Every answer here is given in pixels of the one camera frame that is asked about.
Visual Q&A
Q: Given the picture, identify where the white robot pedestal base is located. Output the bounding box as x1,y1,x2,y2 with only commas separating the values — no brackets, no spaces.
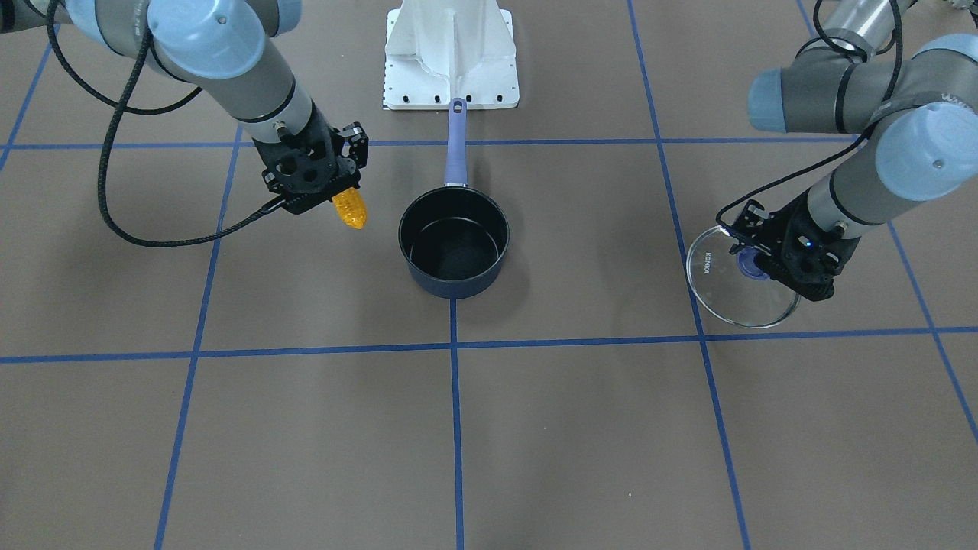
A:
382,1,520,111

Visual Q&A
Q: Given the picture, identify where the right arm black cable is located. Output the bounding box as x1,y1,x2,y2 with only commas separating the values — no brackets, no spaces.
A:
46,0,287,248

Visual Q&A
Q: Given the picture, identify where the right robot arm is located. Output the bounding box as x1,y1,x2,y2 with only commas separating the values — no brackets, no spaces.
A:
2,1,369,228

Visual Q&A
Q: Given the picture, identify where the glass pot lid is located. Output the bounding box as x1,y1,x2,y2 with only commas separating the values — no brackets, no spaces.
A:
685,225,801,328

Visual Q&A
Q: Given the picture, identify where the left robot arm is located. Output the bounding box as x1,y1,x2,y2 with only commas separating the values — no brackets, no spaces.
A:
724,1,977,302

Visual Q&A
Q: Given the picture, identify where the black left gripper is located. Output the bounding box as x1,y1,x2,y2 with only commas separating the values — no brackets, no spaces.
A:
726,192,860,302

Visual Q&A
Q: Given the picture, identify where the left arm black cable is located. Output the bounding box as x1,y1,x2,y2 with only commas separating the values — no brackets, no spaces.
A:
715,0,904,230

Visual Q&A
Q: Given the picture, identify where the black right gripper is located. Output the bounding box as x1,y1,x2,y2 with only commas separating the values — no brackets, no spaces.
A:
254,107,369,215

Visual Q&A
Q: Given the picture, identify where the dark blue saucepan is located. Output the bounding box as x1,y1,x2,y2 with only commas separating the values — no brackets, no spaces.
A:
398,98,510,299

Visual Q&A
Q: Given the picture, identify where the yellow corn cob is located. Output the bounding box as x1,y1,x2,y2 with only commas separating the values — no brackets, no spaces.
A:
331,187,369,230

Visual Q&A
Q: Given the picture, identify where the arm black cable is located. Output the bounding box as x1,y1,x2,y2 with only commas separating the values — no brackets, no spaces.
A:
46,0,287,248
715,0,904,230

